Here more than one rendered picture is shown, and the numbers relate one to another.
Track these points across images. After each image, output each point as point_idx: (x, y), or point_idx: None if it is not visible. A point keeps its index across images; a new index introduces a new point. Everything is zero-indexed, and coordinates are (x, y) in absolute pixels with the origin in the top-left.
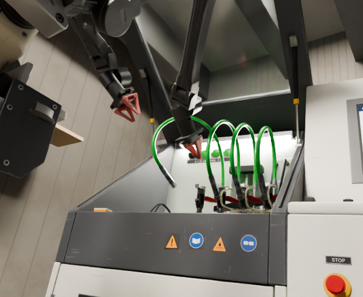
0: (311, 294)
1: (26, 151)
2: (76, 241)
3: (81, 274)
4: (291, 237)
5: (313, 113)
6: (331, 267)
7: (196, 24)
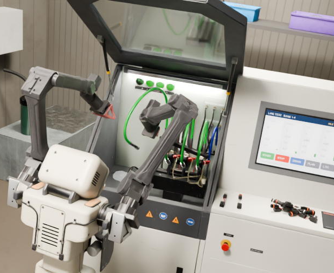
0: (214, 245)
1: (109, 254)
2: None
3: None
4: (211, 223)
5: (238, 105)
6: (225, 236)
7: (169, 116)
